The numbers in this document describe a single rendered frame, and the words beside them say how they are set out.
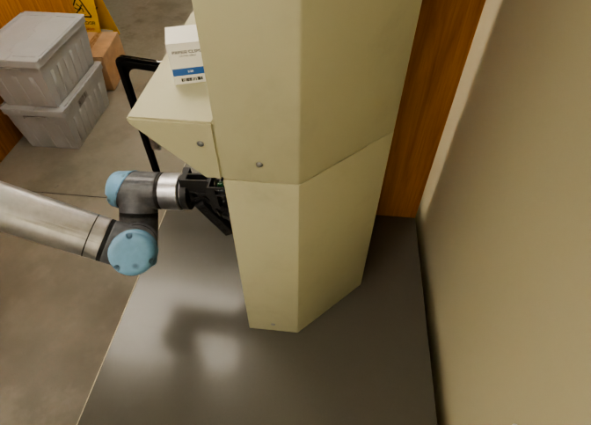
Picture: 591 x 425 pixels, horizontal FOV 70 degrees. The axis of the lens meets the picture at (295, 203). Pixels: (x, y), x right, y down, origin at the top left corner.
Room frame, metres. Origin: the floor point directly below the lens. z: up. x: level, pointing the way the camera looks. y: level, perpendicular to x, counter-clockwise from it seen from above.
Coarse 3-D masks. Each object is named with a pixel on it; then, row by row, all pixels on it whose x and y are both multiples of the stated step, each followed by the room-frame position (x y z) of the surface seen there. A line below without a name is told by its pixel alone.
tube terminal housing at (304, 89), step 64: (192, 0) 0.43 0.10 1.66; (256, 0) 0.42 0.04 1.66; (320, 0) 0.44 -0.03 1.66; (384, 0) 0.50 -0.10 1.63; (256, 64) 0.42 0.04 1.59; (320, 64) 0.44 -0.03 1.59; (384, 64) 0.51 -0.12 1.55; (256, 128) 0.43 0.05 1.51; (320, 128) 0.44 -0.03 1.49; (384, 128) 0.53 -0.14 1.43; (256, 192) 0.43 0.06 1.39; (320, 192) 0.45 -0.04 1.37; (256, 256) 0.43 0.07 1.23; (320, 256) 0.45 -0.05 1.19; (256, 320) 0.43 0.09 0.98
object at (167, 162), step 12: (144, 60) 0.80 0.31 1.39; (156, 60) 0.80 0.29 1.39; (132, 72) 0.81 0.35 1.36; (144, 72) 0.80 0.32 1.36; (132, 84) 0.82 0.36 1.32; (144, 84) 0.81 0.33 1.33; (156, 156) 0.81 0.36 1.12; (168, 156) 0.80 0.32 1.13; (168, 168) 0.81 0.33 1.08; (180, 168) 0.80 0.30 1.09; (192, 168) 0.79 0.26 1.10
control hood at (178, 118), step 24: (192, 24) 0.71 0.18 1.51; (168, 72) 0.55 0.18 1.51; (144, 96) 0.49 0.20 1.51; (168, 96) 0.49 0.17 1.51; (192, 96) 0.49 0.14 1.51; (144, 120) 0.44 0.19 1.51; (168, 120) 0.44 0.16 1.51; (192, 120) 0.44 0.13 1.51; (168, 144) 0.44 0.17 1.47; (192, 144) 0.44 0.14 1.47; (216, 144) 0.43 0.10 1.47; (216, 168) 0.43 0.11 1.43
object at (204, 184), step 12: (180, 180) 0.57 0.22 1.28; (192, 180) 0.56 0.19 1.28; (204, 180) 0.56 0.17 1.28; (216, 180) 0.57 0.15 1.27; (180, 192) 0.56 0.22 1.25; (192, 192) 0.57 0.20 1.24; (204, 192) 0.57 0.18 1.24; (216, 192) 0.55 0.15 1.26; (180, 204) 0.55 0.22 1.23; (192, 204) 0.57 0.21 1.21; (216, 204) 0.54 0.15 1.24
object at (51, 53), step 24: (24, 24) 2.55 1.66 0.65; (48, 24) 2.55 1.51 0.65; (72, 24) 2.55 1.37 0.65; (0, 48) 2.25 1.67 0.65; (24, 48) 2.25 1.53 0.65; (48, 48) 2.24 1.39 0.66; (72, 48) 2.47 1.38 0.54; (0, 72) 2.14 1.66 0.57; (24, 72) 2.13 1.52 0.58; (48, 72) 2.18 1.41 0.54; (72, 72) 2.39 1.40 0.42; (24, 96) 2.15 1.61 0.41; (48, 96) 2.14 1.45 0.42
